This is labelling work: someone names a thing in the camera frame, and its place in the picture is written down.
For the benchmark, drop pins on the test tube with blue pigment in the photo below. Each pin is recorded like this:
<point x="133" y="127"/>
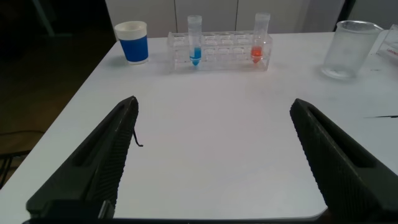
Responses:
<point x="195" y="54"/>

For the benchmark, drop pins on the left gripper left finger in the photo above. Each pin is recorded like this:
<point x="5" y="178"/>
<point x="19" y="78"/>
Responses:
<point x="93" y="161"/>

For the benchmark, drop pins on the metal chair leg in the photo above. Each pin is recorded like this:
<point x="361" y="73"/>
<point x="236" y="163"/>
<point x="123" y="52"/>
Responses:
<point x="12" y="158"/>

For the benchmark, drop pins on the clear acrylic test tube rack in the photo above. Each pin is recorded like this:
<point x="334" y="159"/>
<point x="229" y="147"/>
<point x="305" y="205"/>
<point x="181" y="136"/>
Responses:
<point x="224" y="59"/>
<point x="390" y="46"/>

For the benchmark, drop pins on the blue white paper cup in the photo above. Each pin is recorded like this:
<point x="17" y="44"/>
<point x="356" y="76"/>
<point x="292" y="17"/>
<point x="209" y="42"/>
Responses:
<point x="133" y="49"/>

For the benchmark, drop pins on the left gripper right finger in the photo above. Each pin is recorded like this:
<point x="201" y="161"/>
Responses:
<point x="342" y="168"/>

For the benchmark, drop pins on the white partition panel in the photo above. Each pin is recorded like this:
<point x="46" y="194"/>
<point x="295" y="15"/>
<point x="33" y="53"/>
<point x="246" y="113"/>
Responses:
<point x="217" y="15"/>
<point x="140" y="15"/>
<point x="286" y="15"/>
<point x="326" y="15"/>

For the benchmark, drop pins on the clear glass beaker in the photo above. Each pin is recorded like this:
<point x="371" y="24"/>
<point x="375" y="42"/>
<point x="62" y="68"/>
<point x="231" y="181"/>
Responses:
<point x="345" y="53"/>

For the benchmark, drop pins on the test tube with red pigment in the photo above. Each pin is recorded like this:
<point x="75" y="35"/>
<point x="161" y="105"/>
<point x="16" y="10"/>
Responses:
<point x="256" y="51"/>

